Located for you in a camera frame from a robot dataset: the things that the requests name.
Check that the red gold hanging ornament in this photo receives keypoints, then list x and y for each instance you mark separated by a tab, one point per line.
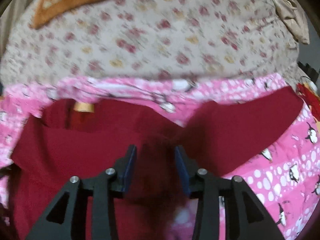
311	99

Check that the dark red small shirt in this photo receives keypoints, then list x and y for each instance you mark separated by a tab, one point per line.
62	143

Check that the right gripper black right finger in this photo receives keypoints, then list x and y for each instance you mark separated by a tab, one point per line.
245	215

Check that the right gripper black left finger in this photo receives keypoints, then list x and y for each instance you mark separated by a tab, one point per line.
65	216

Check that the floral beige duvet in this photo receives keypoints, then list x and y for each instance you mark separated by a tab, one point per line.
153	39

